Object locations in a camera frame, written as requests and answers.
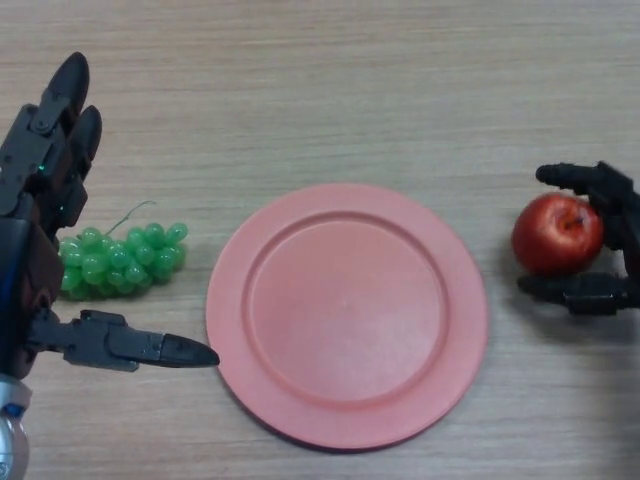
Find red apple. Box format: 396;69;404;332
511;193;605;277

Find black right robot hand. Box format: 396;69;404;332
516;160;640;317

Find pink round plate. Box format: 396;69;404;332
205;182;489;453

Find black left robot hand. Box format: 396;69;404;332
0;51;221;379

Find green grape bunch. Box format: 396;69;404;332
57;200;190;301

